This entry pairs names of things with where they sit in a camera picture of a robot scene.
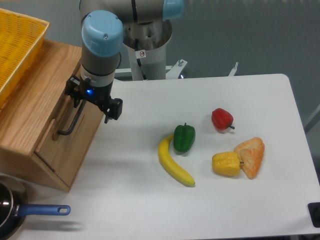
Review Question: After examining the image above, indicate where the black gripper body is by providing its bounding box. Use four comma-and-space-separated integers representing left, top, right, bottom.
64, 75, 114, 112

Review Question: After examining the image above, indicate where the wooden top drawer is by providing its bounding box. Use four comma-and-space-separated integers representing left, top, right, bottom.
32, 94, 103, 192

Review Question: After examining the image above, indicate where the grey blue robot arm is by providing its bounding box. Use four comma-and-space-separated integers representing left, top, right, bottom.
64, 0, 185, 120

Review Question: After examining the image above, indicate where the wooden drawer cabinet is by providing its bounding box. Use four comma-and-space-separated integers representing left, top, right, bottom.
0, 38, 108, 193

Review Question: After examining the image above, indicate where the yellow toy banana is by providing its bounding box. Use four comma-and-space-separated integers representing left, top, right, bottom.
157, 134, 196, 188

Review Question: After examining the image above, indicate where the green toy bell pepper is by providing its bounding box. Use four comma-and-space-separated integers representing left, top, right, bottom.
173, 123, 196, 153

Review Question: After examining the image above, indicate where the yellow plastic basket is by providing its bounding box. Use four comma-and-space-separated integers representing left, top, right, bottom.
0, 8, 50, 107

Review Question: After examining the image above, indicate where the red toy bell pepper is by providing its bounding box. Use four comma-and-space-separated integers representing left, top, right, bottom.
211, 108, 235, 131

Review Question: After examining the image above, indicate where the yellow toy bell pepper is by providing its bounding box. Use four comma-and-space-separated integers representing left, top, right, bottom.
211, 151, 244, 177

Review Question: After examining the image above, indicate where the orange toy croissant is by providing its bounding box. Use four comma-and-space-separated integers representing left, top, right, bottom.
234, 137, 265, 180

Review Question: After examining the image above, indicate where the black corner device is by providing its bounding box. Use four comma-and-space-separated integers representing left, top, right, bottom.
307, 202, 320, 228

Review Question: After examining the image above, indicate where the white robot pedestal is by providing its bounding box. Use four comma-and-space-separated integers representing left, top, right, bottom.
114, 18, 240, 81

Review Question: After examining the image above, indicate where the blue handled frying pan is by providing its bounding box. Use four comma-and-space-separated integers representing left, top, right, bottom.
0, 181, 71, 239

